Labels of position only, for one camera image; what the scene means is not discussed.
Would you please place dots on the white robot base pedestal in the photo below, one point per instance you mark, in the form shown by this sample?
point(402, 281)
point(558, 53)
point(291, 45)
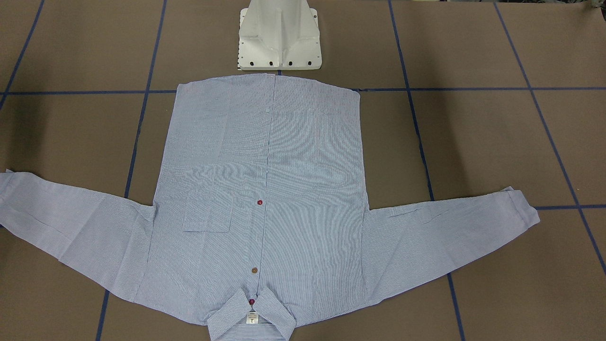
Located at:
point(279, 35)

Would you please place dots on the light blue striped shirt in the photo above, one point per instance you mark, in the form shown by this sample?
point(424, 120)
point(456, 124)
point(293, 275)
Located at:
point(260, 221)

